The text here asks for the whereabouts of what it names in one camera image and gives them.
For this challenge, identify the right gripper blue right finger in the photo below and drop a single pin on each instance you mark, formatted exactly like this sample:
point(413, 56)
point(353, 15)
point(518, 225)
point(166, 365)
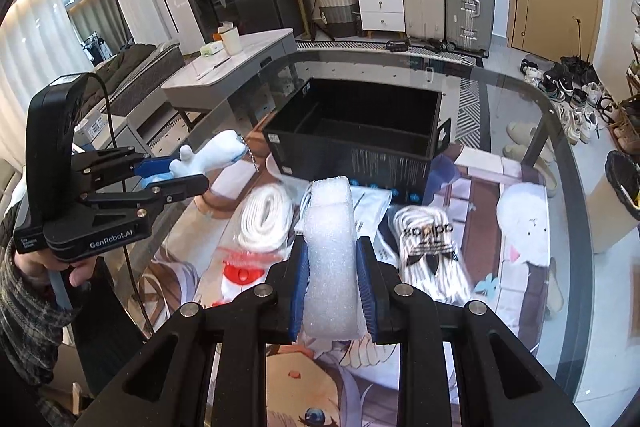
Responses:
point(373, 291)

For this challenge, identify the white low cabinet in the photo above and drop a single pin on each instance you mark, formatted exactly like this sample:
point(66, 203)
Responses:
point(206, 82)

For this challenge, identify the silver suitcase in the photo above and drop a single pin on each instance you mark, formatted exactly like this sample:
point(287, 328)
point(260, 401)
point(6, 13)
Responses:
point(469, 25)

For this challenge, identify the white plush toy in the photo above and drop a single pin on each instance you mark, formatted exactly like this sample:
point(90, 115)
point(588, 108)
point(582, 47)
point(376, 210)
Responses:
point(223, 150)

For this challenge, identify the black cardboard box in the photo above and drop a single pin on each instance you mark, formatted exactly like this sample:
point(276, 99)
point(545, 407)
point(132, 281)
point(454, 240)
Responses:
point(374, 134)

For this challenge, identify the white cup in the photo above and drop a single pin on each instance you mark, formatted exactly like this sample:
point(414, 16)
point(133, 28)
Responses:
point(232, 41)

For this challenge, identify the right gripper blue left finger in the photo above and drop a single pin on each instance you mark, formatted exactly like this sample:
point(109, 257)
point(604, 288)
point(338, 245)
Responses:
point(298, 266)

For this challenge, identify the woven storage basket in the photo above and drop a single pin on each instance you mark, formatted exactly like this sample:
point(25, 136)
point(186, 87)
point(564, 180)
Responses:
point(339, 17)

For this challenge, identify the white cable bag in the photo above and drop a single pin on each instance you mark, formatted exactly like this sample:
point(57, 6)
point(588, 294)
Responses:
point(265, 219)

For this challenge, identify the left hand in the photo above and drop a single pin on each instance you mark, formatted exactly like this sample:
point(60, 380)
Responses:
point(38, 263)

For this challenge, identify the white printed plastic pouch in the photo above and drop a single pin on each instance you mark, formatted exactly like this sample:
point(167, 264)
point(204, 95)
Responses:
point(369, 206)

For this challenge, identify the plaid sleeve left forearm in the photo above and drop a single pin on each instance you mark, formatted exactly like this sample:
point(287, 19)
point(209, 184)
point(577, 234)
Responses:
point(32, 323)

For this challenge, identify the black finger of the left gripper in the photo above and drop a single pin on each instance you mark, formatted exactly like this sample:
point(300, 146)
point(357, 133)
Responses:
point(175, 190)

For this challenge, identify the adidas white laces bag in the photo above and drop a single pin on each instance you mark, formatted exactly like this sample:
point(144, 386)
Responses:
point(429, 257)

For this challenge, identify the white foam sheet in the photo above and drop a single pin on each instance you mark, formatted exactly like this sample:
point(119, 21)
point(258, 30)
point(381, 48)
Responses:
point(332, 308)

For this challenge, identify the anime print table mat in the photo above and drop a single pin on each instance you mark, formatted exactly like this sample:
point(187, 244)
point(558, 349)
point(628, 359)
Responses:
point(501, 225)

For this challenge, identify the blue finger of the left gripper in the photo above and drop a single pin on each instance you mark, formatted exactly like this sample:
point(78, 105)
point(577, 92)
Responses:
point(154, 168)

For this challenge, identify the red white balloon glue bag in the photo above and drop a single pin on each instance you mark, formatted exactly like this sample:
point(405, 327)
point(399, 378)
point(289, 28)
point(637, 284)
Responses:
point(233, 270)

